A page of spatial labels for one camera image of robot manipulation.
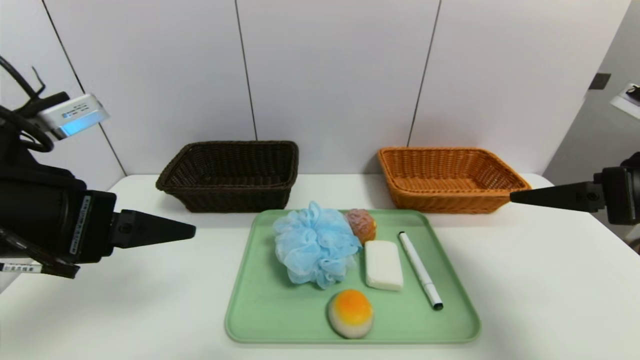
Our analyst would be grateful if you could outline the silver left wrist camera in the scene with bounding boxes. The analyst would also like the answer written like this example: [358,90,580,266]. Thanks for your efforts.
[37,94,111,141]

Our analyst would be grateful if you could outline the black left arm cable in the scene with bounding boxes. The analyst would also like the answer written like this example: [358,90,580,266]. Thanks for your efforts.
[0,55,71,153]

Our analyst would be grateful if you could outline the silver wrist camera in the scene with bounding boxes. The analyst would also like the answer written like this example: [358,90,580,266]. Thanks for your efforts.
[37,94,111,141]
[610,83,640,121]

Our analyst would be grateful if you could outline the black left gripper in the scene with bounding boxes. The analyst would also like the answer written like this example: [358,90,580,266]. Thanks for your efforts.
[0,166,197,266]

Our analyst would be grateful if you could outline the orange and white egg bun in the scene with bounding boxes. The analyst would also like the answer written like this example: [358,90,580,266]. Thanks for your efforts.
[327,289,375,340]

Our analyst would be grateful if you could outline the braided cable with white label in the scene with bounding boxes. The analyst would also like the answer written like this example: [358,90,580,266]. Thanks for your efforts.
[0,227,81,280]

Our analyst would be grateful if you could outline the orange wicker basket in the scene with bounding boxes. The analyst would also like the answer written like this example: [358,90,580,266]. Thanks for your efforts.
[377,146,532,215]

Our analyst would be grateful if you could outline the white soap bar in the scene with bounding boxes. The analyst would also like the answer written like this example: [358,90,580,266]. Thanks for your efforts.
[364,240,404,292]

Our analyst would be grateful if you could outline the brown cream puff bun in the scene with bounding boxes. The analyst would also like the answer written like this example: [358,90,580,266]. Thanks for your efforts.
[345,208,378,245]

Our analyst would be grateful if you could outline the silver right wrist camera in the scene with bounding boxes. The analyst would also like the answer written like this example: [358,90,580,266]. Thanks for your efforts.
[610,83,640,121]

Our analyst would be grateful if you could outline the dark brown wicker basket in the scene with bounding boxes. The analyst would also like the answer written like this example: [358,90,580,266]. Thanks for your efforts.
[155,140,300,213]

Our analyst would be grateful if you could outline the light blue bath loofah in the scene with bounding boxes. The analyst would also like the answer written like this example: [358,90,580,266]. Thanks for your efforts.
[273,201,362,290]

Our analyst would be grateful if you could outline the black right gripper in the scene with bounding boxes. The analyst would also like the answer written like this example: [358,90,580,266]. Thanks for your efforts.
[509,151,640,226]

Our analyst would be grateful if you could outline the white marker pen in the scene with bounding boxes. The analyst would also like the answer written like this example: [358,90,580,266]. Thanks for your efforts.
[398,231,444,311]

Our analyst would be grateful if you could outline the light green plastic tray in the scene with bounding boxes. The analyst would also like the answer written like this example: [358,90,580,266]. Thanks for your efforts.
[225,209,482,345]

